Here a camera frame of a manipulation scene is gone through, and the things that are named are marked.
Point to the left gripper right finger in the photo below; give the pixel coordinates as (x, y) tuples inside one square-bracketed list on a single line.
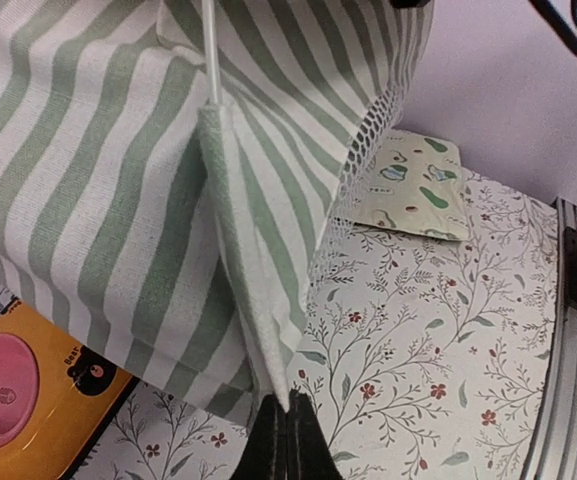
[(308, 455)]

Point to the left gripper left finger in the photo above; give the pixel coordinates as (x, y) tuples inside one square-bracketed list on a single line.
[(264, 456)]

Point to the avocado print cushion mat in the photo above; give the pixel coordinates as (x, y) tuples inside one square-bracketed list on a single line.
[(416, 188)]

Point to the striped fabric pet tent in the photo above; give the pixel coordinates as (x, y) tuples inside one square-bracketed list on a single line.
[(180, 243)]

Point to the yellow double pet feeder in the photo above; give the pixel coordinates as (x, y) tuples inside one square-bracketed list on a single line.
[(80, 392)]

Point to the floral table cloth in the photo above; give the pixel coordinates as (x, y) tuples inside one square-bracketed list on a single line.
[(424, 359)]

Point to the pink bowl in feeder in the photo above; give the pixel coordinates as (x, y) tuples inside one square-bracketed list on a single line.
[(0, 395)]

